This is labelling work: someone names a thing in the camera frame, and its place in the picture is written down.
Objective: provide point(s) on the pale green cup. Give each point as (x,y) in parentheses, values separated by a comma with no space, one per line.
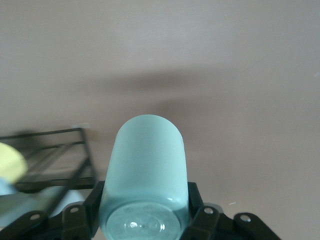
(145,170)

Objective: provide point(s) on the yellow cup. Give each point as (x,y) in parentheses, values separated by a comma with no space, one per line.
(11,162)

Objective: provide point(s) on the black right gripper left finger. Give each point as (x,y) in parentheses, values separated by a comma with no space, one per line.
(80,220)

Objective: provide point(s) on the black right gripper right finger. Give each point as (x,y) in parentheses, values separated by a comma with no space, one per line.
(207,222)

